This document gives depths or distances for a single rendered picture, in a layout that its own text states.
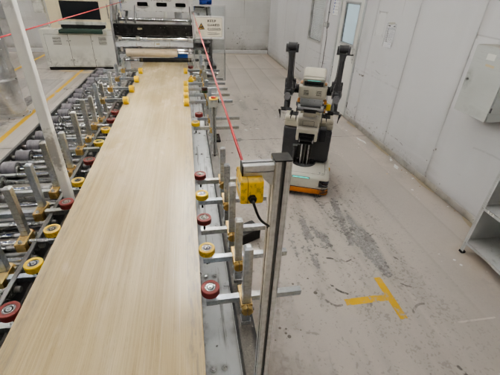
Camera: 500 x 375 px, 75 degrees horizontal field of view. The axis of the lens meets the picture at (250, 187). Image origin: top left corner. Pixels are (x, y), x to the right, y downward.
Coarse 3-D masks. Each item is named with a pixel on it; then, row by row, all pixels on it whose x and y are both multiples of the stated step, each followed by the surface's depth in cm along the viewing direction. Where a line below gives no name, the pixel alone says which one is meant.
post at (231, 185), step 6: (228, 186) 170; (234, 186) 167; (228, 192) 171; (234, 192) 169; (228, 198) 173; (234, 198) 171; (228, 204) 175; (234, 204) 173; (228, 210) 177; (234, 210) 175; (228, 216) 179; (234, 216) 177; (228, 222) 182; (234, 222) 180; (228, 228) 184; (228, 240) 188
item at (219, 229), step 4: (248, 224) 191; (252, 224) 191; (256, 224) 191; (260, 224) 192; (208, 228) 186; (212, 228) 186; (216, 228) 186; (220, 228) 187; (224, 228) 187; (244, 228) 189; (248, 228) 189; (252, 228) 190; (256, 228) 190; (260, 228) 191; (264, 228) 192; (204, 232) 185; (208, 232) 185; (212, 232) 186; (216, 232) 187; (220, 232) 187; (224, 232) 188
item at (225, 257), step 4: (284, 248) 171; (256, 252) 168; (260, 252) 168; (284, 252) 170; (212, 256) 164; (216, 256) 164; (220, 256) 164; (224, 256) 164; (228, 256) 165; (256, 256) 167; (260, 256) 168; (204, 260) 163; (208, 260) 163; (212, 260) 164; (216, 260) 164; (220, 260) 165; (224, 260) 165; (228, 260) 166
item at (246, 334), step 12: (204, 108) 405; (216, 156) 292; (216, 168) 273; (216, 192) 243; (228, 252) 187; (228, 264) 179; (228, 276) 176; (240, 312) 153; (240, 324) 148; (252, 324) 148; (240, 336) 143; (252, 336) 143; (240, 348) 139; (252, 348) 138; (252, 360) 134; (252, 372) 130
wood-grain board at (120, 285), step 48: (144, 96) 371; (144, 144) 261; (192, 144) 264; (96, 192) 200; (144, 192) 202; (192, 192) 204; (96, 240) 162; (144, 240) 164; (192, 240) 165; (48, 288) 136; (96, 288) 137; (144, 288) 138; (192, 288) 139; (48, 336) 118; (96, 336) 119; (144, 336) 119; (192, 336) 120
